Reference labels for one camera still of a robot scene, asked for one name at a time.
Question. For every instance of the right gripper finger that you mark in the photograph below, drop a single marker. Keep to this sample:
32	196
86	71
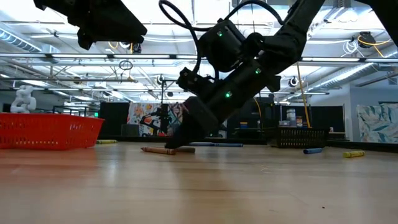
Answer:
183	137

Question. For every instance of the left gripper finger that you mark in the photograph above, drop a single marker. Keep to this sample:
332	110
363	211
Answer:
118	25

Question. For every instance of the blue crayon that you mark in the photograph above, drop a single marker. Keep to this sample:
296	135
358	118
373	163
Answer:
203	144
230	144
312	151

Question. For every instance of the orange crayon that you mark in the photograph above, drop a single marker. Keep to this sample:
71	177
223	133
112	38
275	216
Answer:
158	151

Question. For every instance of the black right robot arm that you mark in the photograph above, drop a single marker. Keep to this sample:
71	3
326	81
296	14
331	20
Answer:
289	40

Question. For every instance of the black background robot arm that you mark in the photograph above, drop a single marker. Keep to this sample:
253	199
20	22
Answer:
149	122

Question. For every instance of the colourful patchwork quilt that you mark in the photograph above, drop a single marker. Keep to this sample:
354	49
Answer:
175	112

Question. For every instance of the small blue box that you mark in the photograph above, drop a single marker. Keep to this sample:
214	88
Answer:
243	125

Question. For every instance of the long ceiling light bar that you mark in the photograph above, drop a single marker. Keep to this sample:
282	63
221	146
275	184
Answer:
77	56

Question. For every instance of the black cabinet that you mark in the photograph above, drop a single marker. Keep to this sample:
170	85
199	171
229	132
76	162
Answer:
248	119

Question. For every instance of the floral print cloth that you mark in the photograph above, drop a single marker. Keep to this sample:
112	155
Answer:
135	115

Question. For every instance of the black partition panel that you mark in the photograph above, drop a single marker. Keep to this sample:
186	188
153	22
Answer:
113	118
326	116

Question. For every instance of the yellow crayon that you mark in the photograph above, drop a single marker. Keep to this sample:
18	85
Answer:
354	154
107	142

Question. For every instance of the stacked boxes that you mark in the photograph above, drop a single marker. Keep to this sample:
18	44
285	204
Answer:
291	116

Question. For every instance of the white knot sculpture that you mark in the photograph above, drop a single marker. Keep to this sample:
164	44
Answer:
23	99

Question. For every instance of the black plastic basket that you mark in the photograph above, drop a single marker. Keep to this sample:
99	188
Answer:
301	138

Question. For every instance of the red plastic basket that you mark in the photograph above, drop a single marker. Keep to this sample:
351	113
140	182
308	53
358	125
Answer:
46	132

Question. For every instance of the leaf print cloth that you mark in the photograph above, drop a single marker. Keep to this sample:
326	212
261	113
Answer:
379	123

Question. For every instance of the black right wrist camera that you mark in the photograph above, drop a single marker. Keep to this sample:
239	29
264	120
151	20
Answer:
194	82

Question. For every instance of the black stand frame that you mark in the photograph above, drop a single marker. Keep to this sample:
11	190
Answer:
162	93

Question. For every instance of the black aluminium table frame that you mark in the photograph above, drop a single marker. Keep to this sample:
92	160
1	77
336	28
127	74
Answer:
136	139

